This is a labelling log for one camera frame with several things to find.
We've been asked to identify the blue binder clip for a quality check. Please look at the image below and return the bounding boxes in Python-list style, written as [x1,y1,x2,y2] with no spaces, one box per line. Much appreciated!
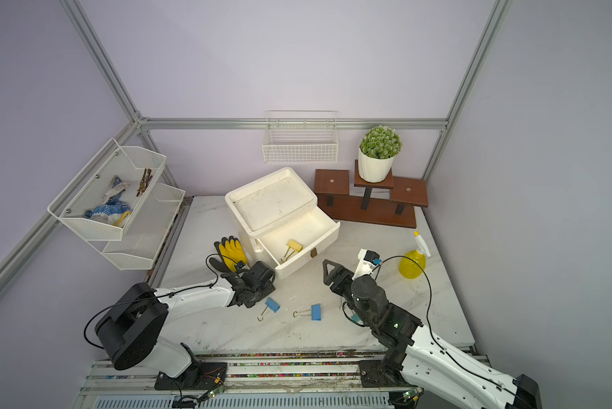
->
[292,303,322,321]
[256,298,280,322]

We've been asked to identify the yellow binder clip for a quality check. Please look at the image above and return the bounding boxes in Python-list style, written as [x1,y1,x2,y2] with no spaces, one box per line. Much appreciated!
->
[280,240,303,263]

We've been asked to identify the white top drawer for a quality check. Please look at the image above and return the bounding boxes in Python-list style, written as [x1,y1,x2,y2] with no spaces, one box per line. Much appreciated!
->
[252,207,341,279]

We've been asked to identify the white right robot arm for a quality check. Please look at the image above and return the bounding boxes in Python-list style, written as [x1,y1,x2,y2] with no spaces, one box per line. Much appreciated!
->
[323,260,542,408]

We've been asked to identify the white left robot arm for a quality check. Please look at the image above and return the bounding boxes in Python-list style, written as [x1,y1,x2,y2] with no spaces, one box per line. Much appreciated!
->
[94,262,276,383]

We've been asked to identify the white three-drawer cabinet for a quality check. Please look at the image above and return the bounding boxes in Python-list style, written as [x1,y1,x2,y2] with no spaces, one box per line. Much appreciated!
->
[225,167,316,239]

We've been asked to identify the yellow black work glove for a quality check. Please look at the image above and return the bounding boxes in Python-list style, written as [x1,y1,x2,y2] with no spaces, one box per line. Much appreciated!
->
[208,236,250,273]

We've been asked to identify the yellow spray bottle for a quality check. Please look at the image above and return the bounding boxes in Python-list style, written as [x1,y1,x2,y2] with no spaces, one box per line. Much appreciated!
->
[399,231,431,279]

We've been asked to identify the brown wooden stepped shelf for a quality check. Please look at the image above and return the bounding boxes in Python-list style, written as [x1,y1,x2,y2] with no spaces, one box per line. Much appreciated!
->
[314,164,429,228]

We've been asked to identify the white mesh lower bin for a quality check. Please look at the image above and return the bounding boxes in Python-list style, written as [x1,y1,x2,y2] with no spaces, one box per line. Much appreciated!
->
[89,182,185,270]

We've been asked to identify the white mesh bin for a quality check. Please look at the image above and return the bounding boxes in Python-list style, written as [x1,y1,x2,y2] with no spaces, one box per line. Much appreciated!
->
[48,139,166,241]
[89,182,185,270]

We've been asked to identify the green plant in white pot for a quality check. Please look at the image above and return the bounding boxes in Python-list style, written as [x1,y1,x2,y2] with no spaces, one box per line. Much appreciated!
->
[359,125,402,183]

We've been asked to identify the brown wooden clothespins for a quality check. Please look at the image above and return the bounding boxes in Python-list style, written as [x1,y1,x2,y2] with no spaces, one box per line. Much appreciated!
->
[136,168,152,197]

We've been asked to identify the blue white cloth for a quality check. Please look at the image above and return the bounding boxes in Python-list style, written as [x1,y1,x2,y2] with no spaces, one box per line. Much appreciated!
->
[84,176,132,228]

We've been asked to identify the white mesh upper bin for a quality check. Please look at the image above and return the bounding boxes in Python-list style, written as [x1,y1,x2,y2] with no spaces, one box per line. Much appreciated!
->
[48,139,166,241]

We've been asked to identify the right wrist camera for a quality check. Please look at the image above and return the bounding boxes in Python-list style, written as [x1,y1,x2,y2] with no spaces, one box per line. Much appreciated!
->
[352,249,382,281]

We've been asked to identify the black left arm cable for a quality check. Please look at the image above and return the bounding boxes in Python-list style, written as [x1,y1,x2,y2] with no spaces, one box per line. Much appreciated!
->
[83,253,245,351]

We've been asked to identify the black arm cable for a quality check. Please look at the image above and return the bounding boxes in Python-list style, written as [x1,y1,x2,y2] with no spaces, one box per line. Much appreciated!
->
[83,253,245,351]
[371,255,537,409]

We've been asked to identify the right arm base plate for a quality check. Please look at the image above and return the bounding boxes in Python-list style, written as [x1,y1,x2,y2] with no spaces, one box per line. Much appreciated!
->
[359,353,408,388]

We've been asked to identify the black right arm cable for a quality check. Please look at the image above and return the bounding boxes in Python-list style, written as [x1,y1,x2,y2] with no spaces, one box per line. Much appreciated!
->
[371,255,537,409]

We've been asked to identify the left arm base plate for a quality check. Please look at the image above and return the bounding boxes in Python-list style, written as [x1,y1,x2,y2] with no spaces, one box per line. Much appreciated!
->
[154,343,227,392]

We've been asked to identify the white wire wall basket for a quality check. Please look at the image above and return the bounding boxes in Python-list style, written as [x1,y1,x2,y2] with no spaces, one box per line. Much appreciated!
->
[263,110,339,165]

